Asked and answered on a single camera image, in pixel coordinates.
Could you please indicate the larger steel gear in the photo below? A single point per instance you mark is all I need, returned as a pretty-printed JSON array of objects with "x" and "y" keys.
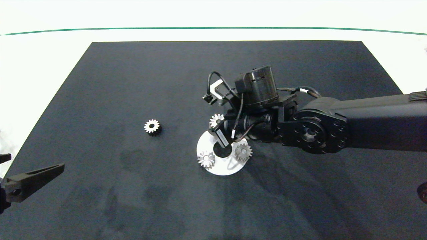
[{"x": 214, "y": 118}]

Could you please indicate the smaller steel gear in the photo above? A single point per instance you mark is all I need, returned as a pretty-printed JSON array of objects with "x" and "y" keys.
[{"x": 147, "y": 127}]

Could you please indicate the steel gear on plate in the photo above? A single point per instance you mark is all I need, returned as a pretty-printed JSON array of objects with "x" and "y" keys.
[
  {"x": 240, "y": 154},
  {"x": 202, "y": 159}
]

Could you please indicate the round white plate with pins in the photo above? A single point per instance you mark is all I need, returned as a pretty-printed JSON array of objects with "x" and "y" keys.
[{"x": 227, "y": 166}]

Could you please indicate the dark mat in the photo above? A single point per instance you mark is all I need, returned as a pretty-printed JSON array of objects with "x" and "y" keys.
[{"x": 133, "y": 83}]

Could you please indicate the dark round robot part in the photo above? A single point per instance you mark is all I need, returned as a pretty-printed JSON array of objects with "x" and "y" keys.
[{"x": 423, "y": 193}]

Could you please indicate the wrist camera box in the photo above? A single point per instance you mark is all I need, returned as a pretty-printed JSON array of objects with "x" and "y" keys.
[{"x": 217, "y": 87}]

